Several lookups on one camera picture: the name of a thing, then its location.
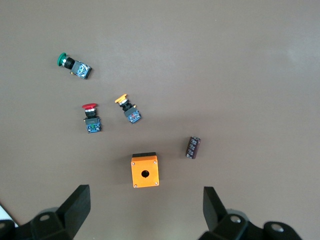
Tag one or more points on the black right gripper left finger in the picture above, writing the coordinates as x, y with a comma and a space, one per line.
75, 210

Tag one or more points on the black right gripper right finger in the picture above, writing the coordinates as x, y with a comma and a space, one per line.
215, 212

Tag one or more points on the red mushroom push button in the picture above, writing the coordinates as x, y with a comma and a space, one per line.
92, 120

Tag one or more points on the green mushroom push button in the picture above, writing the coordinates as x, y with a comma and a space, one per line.
75, 66

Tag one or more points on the small black connector block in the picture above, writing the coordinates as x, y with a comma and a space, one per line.
193, 147

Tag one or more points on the orange box with hole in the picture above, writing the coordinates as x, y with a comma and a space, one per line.
140, 170

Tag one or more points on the yellow mushroom push button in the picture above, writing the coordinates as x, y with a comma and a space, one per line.
130, 112

